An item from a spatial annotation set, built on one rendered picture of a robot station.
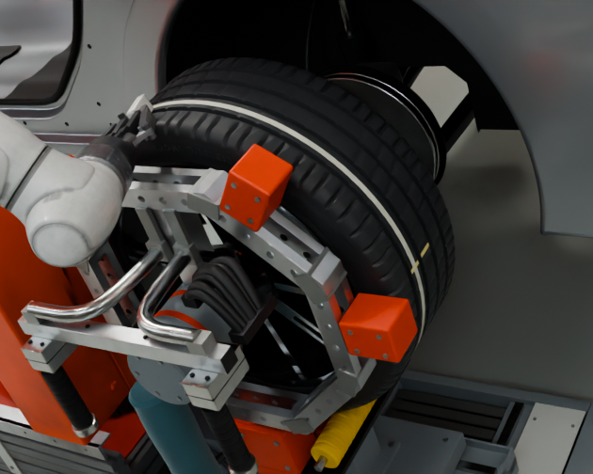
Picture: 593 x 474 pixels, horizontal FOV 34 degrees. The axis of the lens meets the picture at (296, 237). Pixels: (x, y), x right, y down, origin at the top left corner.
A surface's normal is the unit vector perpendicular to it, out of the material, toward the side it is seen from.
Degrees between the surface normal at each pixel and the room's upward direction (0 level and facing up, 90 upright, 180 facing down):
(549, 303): 0
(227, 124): 18
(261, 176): 35
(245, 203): 90
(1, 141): 57
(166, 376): 90
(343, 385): 90
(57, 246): 84
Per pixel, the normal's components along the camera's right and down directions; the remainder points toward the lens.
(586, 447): -0.29, -0.78
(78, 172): 0.50, -0.70
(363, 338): -0.47, 0.62
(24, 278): 0.83, 0.08
